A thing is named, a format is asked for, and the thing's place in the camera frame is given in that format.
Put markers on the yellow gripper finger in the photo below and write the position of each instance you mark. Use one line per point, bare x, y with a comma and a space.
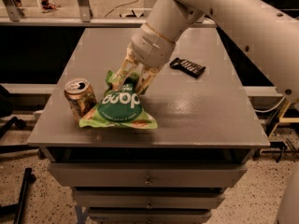
128, 66
146, 77

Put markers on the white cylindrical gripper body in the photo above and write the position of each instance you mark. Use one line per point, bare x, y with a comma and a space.
151, 48

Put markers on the black chair base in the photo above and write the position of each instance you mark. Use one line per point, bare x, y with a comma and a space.
6, 109

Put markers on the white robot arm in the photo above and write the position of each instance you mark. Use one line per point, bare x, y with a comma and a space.
267, 36

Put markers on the orange soda can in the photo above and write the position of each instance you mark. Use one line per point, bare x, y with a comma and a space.
79, 93

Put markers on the grey drawer cabinet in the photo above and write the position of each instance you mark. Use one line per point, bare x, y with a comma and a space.
163, 157

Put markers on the black snack bar wrapper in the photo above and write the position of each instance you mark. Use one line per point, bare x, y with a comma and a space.
190, 68

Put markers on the yellow metal frame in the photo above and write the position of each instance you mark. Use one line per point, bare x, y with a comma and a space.
286, 114

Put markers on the black metal floor stand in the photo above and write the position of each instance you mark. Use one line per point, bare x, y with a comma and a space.
16, 210

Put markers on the green rice chip bag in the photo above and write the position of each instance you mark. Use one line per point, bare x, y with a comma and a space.
119, 109

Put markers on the grey metal railing frame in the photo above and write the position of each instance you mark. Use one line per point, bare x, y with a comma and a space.
76, 13

